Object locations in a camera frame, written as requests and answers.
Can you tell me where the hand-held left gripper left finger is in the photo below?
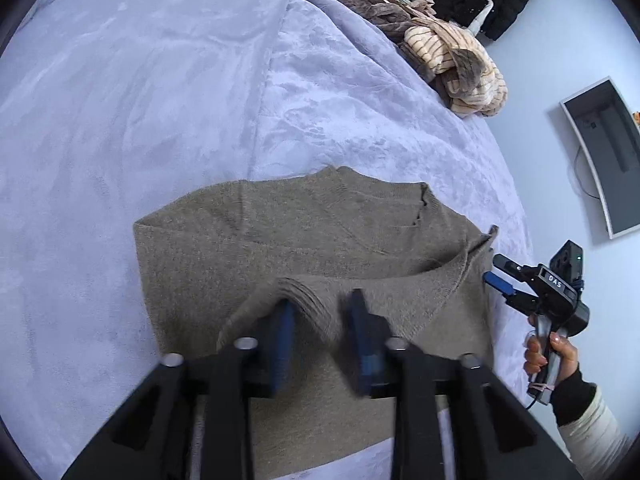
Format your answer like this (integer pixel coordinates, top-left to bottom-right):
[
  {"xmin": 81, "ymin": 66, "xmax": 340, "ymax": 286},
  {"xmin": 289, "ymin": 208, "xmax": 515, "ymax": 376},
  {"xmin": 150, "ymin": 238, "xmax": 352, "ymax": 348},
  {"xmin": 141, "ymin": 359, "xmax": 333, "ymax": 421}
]
[{"xmin": 62, "ymin": 300, "xmax": 297, "ymax": 480}]

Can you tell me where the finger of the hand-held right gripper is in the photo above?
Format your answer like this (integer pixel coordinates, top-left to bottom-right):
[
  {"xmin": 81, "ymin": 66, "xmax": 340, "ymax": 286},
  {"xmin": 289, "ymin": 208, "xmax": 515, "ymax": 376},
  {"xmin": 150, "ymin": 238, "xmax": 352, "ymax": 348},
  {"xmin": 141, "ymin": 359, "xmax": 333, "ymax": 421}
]
[
  {"xmin": 482, "ymin": 271, "xmax": 541, "ymax": 312},
  {"xmin": 492, "ymin": 254, "xmax": 541, "ymax": 286}
]

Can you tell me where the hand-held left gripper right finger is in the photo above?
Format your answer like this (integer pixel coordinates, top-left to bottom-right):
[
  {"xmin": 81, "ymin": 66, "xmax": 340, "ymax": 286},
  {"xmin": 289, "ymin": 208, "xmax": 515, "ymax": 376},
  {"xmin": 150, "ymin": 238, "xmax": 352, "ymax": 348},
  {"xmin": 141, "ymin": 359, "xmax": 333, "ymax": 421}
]
[{"xmin": 347, "ymin": 288, "xmax": 583, "ymax": 480}]

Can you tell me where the olive brown knit sweater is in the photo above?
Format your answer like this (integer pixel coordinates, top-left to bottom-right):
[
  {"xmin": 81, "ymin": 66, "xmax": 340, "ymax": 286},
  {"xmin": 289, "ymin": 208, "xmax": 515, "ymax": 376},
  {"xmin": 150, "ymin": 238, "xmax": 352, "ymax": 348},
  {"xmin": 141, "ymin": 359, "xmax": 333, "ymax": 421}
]
[{"xmin": 132, "ymin": 165, "xmax": 501, "ymax": 480}]

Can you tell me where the person's right forearm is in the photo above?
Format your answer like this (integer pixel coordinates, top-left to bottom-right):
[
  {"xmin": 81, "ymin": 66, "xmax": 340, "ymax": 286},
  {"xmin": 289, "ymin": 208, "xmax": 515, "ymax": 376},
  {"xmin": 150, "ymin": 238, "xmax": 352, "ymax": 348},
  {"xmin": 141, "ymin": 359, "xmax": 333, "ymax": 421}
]
[{"xmin": 550, "ymin": 364, "xmax": 635, "ymax": 466}]

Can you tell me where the person's right hand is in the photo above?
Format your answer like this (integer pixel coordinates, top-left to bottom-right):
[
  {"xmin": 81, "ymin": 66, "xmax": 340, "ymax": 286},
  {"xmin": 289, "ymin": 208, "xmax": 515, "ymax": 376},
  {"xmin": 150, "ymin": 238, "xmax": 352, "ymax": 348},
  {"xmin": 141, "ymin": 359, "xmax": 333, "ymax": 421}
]
[{"xmin": 523, "ymin": 332, "xmax": 581, "ymax": 386}]

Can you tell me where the curved computer monitor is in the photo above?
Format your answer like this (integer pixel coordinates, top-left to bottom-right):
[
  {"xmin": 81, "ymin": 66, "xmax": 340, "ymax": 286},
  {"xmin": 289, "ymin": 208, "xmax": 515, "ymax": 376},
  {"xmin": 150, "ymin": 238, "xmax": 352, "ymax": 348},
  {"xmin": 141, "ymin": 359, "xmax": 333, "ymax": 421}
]
[{"xmin": 559, "ymin": 77, "xmax": 640, "ymax": 240}]

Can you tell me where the beige striped fleece garment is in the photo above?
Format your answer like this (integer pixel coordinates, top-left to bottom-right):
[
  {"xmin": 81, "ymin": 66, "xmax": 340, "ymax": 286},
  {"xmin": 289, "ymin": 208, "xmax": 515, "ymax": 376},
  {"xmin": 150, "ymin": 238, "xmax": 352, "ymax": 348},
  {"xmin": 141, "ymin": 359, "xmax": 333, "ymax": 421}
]
[{"xmin": 350, "ymin": 0, "xmax": 507, "ymax": 119}]

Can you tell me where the lavender fleece blanket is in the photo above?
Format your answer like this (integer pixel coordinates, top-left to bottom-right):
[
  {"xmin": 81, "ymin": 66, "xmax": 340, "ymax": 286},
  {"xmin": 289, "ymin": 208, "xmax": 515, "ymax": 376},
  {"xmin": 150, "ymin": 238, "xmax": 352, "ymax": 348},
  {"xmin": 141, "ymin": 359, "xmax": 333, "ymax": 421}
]
[{"xmin": 0, "ymin": 0, "xmax": 533, "ymax": 480}]

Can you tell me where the brown fuzzy garment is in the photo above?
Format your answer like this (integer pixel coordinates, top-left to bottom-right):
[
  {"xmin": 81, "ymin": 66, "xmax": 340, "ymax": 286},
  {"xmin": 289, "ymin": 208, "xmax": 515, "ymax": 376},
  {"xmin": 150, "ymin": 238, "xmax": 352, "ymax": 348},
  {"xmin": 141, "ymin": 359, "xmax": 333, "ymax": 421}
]
[{"xmin": 309, "ymin": 0, "xmax": 436, "ymax": 46}]

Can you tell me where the black monitor cable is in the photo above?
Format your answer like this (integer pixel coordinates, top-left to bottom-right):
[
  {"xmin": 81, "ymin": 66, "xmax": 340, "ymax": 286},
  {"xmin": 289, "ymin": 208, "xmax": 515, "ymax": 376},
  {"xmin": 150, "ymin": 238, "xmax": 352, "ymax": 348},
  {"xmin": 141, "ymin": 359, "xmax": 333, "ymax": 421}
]
[{"xmin": 572, "ymin": 144, "xmax": 601, "ymax": 201}]

